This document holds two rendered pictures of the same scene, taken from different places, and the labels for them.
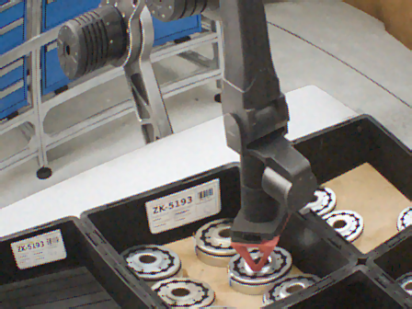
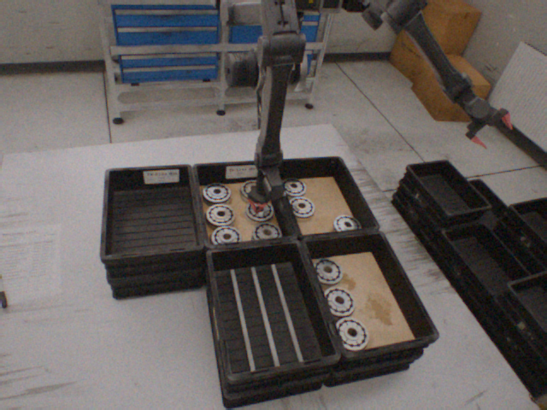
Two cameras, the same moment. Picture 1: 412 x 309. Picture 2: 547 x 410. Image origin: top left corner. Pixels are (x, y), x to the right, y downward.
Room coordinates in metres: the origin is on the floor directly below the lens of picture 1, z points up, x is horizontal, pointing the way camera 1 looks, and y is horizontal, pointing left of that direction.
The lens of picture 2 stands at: (0.26, -0.19, 1.89)
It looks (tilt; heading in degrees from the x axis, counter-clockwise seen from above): 45 degrees down; 5
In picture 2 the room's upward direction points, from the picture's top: 11 degrees clockwise
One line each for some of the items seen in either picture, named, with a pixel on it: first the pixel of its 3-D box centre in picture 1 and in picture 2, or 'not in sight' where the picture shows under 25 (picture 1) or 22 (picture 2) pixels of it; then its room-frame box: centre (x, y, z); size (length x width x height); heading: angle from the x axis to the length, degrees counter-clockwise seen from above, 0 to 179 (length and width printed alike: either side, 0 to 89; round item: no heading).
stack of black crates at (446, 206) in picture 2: not in sight; (431, 213); (2.03, -0.96, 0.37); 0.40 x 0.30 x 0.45; 32
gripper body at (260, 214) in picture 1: (261, 200); (263, 185); (1.24, -0.07, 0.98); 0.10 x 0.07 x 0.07; 160
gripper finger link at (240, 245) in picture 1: (259, 244); (259, 202); (1.24, -0.07, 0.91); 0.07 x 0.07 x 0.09; 70
